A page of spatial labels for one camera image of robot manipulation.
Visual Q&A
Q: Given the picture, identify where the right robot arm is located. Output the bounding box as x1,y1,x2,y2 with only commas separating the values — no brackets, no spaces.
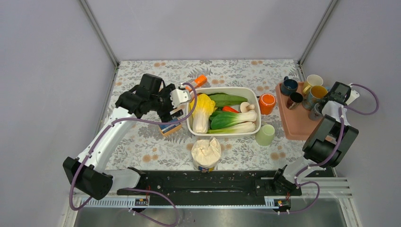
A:
270,82,359,195

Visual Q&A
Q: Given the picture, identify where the napa cabbage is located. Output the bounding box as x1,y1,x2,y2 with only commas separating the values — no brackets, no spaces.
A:
192,94,216,134

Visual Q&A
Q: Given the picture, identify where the paper covered can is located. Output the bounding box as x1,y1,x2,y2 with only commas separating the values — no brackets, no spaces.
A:
191,137,222,173

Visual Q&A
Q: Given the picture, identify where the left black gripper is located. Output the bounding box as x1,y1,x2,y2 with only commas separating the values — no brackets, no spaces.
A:
150,84,183,123

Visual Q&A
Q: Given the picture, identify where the yellow mug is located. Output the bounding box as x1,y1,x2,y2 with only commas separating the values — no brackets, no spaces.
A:
302,74,323,95

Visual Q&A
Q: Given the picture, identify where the pink tray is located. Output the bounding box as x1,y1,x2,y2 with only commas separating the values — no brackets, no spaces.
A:
276,82,322,140

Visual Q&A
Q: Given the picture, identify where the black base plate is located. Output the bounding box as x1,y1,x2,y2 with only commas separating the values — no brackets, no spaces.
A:
117,170,302,206

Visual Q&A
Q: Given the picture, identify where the white rectangular basin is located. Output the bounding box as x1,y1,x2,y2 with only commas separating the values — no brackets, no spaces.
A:
186,87,262,138

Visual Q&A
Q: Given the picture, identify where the lower bok choy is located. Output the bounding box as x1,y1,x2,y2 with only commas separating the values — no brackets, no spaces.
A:
208,122,256,134

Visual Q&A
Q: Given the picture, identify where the bok choy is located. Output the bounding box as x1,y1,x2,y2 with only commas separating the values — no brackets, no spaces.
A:
208,122,256,134
210,111,258,130

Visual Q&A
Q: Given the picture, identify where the floral tablecloth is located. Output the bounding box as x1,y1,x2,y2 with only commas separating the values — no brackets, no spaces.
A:
106,60,304,170

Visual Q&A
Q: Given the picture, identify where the grey mug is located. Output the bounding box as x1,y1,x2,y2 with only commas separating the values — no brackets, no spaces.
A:
308,103,323,121

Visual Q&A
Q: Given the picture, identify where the orange mug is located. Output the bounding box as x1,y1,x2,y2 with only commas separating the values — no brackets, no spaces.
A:
259,93,276,115

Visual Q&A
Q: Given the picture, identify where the red pepper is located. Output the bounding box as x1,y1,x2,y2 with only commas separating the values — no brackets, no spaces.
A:
222,106,239,113

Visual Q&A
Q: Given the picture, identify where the small brown mug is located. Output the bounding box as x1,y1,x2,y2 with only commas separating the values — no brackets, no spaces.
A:
286,92,303,110

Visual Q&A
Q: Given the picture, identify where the king oyster mushroom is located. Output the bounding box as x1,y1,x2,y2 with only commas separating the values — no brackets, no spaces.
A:
240,102,255,113

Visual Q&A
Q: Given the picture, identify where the light green cup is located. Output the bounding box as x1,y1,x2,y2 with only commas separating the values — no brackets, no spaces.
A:
255,124,275,146

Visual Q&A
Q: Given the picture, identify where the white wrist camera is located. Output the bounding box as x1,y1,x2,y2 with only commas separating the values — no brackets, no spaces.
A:
345,83,360,105
170,89,192,108

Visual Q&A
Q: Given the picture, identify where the dark blue mug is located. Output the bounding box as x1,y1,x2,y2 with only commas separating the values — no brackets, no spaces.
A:
280,76,298,96

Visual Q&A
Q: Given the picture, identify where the light blue floral mug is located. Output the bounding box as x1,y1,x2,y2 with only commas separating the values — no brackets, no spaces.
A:
302,86,328,111

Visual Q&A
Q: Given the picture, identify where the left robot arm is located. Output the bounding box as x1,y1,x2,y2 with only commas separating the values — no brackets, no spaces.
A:
63,73,191,200

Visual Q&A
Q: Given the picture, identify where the upper bok choy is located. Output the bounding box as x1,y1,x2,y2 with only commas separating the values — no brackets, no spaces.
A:
210,111,258,130

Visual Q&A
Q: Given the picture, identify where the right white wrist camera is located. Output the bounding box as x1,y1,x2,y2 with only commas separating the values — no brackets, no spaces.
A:
345,83,360,105

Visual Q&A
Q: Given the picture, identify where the blue orange box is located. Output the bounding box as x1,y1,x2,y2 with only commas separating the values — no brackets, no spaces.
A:
159,123,182,137

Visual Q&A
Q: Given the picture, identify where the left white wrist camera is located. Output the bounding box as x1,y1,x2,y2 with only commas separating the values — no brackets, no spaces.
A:
170,89,192,108

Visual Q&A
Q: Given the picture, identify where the green leaf vegetable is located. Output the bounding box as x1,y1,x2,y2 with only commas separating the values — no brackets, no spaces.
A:
208,93,248,107

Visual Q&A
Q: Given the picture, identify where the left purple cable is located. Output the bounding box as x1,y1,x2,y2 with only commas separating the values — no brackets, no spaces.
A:
69,82,198,227

